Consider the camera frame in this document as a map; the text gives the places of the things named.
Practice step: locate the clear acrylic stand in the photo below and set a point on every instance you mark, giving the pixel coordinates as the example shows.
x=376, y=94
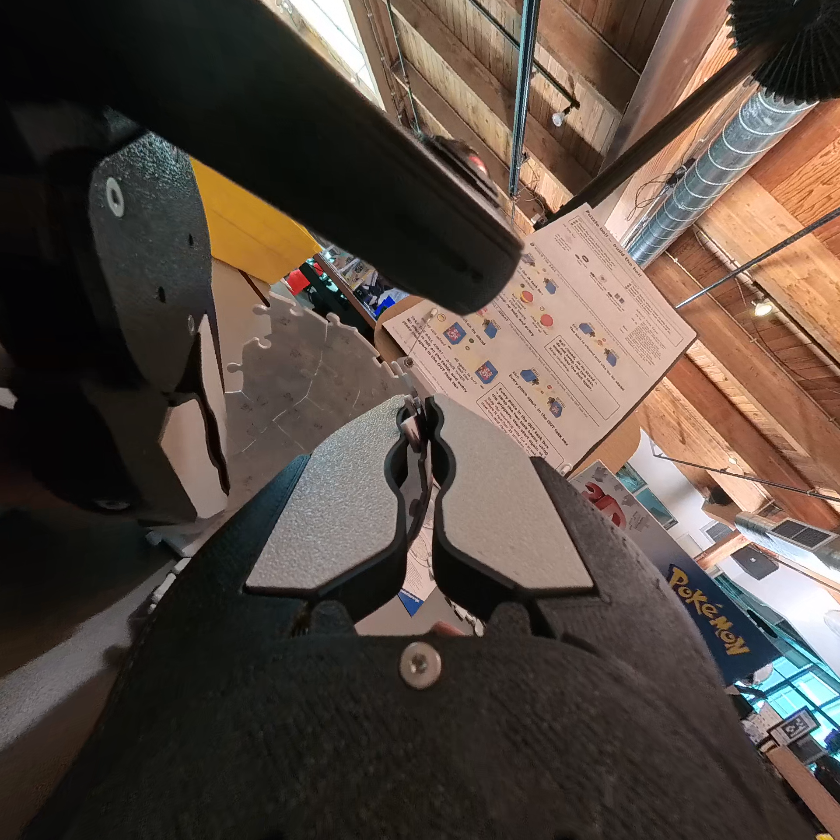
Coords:
x=358, y=269

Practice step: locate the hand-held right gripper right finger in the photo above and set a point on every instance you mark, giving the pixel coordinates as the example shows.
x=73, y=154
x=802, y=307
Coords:
x=512, y=518

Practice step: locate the small red cone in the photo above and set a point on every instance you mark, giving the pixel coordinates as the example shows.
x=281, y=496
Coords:
x=298, y=281

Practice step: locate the folded puzzle instruction leaflet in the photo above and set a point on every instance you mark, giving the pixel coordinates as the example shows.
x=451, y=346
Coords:
x=420, y=571

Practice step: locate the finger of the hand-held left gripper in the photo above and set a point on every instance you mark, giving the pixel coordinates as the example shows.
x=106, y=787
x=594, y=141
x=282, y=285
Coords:
x=190, y=459
x=213, y=367

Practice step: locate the partly built white puzzle ball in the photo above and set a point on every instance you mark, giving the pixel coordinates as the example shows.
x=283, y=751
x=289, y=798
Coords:
x=295, y=387

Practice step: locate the instruction sheet on clipboard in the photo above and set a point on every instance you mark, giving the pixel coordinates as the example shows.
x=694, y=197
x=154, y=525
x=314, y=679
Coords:
x=610, y=446

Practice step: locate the black wall speaker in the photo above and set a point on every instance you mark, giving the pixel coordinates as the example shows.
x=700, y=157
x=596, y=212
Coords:
x=754, y=563

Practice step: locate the large yellow bin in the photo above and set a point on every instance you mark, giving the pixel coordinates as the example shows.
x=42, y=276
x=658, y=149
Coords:
x=256, y=236

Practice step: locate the printed instruction sheet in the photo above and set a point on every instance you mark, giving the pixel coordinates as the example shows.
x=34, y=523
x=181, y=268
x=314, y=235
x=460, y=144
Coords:
x=577, y=341

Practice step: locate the white sheet holder bar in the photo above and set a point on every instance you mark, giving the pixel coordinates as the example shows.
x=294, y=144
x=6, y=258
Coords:
x=410, y=377

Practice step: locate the long wooden desk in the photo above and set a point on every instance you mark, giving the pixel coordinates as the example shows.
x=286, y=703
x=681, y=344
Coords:
x=344, y=289

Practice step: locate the silver ventilation duct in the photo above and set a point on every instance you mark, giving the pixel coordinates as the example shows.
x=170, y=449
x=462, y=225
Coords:
x=787, y=535
x=715, y=170

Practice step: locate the black pleated shade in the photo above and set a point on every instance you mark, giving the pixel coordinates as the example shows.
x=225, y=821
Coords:
x=794, y=46

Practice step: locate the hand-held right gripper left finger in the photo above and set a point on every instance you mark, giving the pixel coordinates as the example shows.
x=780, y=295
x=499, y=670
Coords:
x=328, y=518

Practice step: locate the black metal pole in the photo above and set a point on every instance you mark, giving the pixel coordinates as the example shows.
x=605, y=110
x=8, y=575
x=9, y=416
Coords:
x=663, y=131

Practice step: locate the blue puzzle box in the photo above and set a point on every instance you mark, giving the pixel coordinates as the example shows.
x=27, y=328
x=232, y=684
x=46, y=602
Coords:
x=689, y=590

